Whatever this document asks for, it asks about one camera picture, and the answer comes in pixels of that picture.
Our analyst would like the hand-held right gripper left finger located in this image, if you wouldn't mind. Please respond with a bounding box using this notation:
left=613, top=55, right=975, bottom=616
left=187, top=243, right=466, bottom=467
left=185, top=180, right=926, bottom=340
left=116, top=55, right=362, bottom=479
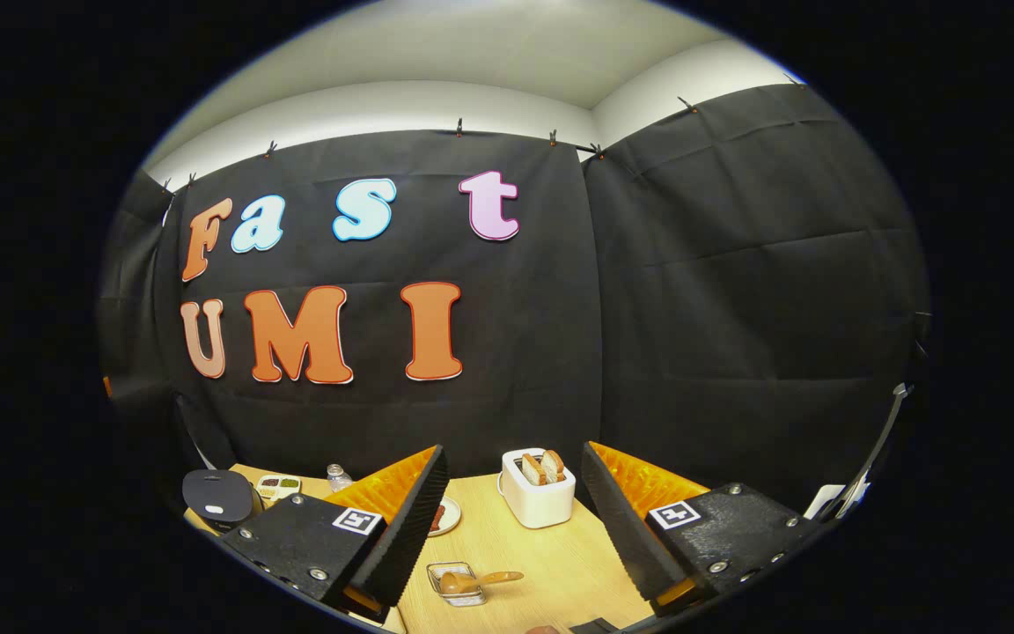
left=219, top=445, right=451, bottom=617

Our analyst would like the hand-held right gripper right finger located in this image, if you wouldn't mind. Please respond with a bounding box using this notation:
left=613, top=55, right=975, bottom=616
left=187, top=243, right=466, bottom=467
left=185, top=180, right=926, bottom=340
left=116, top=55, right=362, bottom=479
left=581, top=441, right=820, bottom=617

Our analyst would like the wooden spoon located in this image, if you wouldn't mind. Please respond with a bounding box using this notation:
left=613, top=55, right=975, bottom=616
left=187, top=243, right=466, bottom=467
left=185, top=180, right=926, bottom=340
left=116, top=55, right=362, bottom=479
left=439, top=571, right=525, bottom=596

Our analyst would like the dark lidded rice cooker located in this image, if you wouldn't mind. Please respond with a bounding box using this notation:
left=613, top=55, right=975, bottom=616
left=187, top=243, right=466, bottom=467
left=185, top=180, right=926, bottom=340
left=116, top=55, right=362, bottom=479
left=181, top=469, right=266, bottom=534

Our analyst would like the white round plate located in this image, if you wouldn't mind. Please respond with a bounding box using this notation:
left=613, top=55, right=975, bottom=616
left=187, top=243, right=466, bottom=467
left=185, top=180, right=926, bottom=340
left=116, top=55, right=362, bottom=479
left=426, top=496, right=462, bottom=538

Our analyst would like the white toaster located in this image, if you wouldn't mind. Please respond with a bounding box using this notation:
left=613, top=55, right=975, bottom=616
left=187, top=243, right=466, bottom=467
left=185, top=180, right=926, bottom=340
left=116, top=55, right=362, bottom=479
left=498, top=447, right=577, bottom=529

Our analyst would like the small white condiment dish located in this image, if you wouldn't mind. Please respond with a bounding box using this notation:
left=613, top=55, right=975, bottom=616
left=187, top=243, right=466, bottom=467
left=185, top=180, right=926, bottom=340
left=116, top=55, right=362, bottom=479
left=256, top=474, right=303, bottom=503

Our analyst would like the black backdrop cloth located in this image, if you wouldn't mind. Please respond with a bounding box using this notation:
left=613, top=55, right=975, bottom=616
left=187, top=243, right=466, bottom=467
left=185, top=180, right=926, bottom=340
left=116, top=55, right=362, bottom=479
left=98, top=84, right=930, bottom=520

